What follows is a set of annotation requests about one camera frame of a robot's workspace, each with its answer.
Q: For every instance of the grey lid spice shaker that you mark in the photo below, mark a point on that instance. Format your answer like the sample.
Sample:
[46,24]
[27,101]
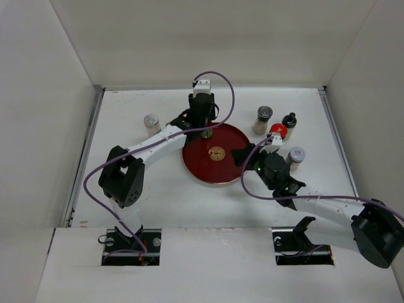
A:
[264,113]

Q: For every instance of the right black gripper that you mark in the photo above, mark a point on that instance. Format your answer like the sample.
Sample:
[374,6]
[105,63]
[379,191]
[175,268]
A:
[239,154]

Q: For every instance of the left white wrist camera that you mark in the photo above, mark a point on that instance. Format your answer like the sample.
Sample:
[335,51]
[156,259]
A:
[202,85]

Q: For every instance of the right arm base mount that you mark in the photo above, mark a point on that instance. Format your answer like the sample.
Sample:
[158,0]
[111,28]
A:
[293,248]

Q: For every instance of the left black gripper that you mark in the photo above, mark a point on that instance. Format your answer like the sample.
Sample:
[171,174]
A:
[211,116]

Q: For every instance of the black cap small bottle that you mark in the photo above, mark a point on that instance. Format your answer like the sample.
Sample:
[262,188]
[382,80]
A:
[290,122]

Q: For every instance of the red round tray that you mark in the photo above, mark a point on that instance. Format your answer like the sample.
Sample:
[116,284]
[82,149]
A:
[210,159]

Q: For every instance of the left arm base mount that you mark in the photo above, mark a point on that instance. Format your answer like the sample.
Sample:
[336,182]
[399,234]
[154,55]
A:
[121,250]

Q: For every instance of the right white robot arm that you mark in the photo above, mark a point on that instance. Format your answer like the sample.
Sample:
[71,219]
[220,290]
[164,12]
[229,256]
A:
[375,230]

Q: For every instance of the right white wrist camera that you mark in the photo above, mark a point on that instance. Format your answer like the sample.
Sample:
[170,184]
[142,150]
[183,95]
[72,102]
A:
[274,142]

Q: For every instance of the green label sauce bottle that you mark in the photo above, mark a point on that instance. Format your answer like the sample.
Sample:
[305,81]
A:
[207,133]

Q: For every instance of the red lid sauce jar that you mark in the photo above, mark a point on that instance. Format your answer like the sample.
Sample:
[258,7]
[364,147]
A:
[281,129]

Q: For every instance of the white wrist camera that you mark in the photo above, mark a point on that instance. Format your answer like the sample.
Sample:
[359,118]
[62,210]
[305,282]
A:
[202,85]
[274,142]

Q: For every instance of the tall silver lid jar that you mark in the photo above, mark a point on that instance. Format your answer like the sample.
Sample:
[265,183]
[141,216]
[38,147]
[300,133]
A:
[152,124]

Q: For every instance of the silver lid pepper jar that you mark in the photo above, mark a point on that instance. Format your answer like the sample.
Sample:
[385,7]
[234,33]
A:
[295,157]

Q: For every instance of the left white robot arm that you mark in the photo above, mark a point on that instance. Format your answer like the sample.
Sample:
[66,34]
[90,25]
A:
[122,181]

